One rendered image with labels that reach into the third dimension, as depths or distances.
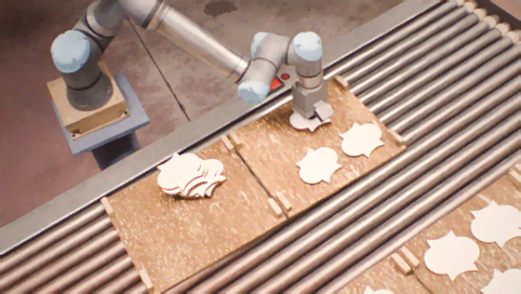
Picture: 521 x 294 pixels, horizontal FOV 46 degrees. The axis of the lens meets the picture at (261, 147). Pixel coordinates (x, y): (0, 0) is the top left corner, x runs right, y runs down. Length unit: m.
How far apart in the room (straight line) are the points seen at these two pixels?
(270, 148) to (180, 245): 0.40
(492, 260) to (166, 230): 0.86
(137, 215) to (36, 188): 1.46
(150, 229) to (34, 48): 2.32
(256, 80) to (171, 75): 1.85
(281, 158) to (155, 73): 1.77
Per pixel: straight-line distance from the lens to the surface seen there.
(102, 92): 2.00
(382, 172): 1.78
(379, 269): 1.61
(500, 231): 1.70
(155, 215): 1.74
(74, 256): 1.77
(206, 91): 3.28
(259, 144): 1.82
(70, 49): 1.90
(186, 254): 1.66
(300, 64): 1.66
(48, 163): 3.24
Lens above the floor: 2.38
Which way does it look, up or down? 53 degrees down
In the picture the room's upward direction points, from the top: 9 degrees counter-clockwise
